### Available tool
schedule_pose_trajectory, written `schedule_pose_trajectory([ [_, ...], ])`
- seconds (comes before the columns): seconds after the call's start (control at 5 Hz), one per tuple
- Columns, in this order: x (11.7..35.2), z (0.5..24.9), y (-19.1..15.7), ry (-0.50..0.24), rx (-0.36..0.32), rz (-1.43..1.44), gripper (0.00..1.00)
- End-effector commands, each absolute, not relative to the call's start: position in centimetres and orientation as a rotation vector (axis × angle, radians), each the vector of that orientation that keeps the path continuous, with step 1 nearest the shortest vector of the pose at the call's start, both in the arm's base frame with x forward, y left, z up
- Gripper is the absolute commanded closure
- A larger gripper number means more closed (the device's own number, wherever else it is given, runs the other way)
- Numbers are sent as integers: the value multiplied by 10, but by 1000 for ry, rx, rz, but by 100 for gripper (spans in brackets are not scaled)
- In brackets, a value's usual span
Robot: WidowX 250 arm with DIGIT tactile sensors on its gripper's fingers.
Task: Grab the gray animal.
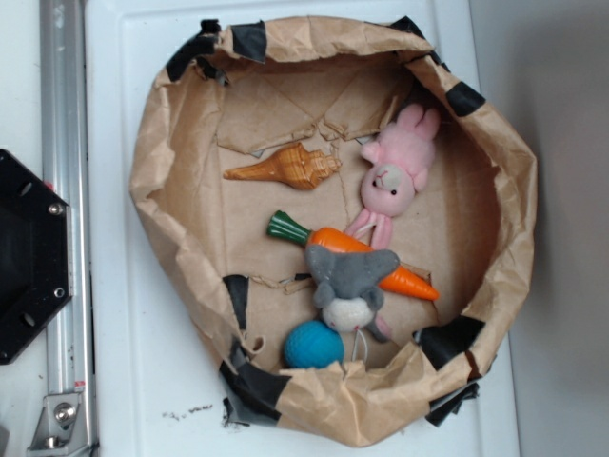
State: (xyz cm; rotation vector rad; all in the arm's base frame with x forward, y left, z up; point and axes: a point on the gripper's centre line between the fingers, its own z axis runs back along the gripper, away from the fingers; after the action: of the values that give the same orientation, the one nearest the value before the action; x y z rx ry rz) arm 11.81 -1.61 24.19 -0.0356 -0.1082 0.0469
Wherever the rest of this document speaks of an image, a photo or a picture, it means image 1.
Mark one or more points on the orange plastic carrot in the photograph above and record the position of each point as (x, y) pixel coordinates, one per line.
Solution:
(401, 280)

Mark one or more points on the brown conch shell toy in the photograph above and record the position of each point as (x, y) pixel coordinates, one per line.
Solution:
(292, 165)

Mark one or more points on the gray plush bunny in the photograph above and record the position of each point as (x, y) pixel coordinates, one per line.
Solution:
(348, 293)

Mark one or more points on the blue golf ball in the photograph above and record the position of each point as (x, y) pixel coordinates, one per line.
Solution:
(313, 344)

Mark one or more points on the pink plush bunny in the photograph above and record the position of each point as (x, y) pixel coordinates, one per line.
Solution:
(401, 157)

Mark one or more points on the brown paper bag bin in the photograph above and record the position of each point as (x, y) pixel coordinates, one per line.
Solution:
(229, 98)

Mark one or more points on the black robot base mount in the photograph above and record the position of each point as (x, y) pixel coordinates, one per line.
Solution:
(35, 280)

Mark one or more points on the metal corner bracket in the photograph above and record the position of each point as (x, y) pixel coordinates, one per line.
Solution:
(61, 428)

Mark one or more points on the aluminum extrusion rail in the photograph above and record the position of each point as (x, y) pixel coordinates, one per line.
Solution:
(70, 355)

